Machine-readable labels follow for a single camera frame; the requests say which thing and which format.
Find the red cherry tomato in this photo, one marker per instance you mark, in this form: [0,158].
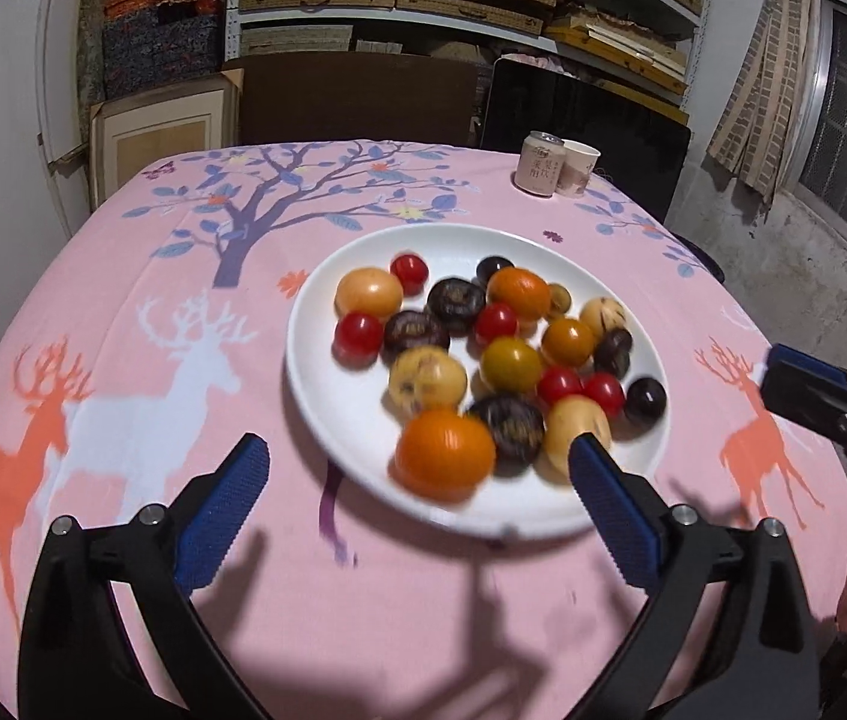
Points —
[358,335]
[496,321]
[560,384]
[605,394]
[409,271]

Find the beverage can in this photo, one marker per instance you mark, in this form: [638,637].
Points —
[538,165]

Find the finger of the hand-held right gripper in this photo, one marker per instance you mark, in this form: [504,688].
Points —
[798,386]

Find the black panel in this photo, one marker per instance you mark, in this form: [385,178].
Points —
[618,135]

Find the dark brown board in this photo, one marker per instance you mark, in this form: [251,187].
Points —
[356,101]

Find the grey stone slab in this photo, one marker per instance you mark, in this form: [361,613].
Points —
[91,37]

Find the pale yellow pepino melon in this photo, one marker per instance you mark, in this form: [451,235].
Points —
[573,416]
[603,315]
[427,381]

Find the brick pattern hanging cloth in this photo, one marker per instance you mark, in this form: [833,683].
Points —
[761,90]

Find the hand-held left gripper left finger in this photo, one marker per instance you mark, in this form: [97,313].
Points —
[224,517]

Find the dark water chestnut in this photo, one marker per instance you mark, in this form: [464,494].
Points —
[414,331]
[613,351]
[509,426]
[455,300]

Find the white plate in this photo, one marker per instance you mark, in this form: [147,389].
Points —
[318,390]

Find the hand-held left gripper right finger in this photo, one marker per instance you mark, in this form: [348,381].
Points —
[614,514]

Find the white door panel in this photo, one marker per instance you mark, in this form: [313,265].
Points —
[55,90]

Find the wooden framed panel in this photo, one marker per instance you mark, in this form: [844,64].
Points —
[160,135]

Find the orange mandarin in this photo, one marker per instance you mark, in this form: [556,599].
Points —
[518,292]
[444,454]

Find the orange tomato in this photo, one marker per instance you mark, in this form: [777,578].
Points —
[568,340]

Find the dark purple cherry tomato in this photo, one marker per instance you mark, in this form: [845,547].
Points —
[494,268]
[646,401]

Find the stack of dark patterned boxes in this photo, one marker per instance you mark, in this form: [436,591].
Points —
[160,45]

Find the white metal shelf rack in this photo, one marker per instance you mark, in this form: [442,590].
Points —
[393,19]

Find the small yellow cherry tomato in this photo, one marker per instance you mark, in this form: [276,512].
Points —
[560,300]

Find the paper cup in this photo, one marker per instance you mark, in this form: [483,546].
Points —
[577,169]

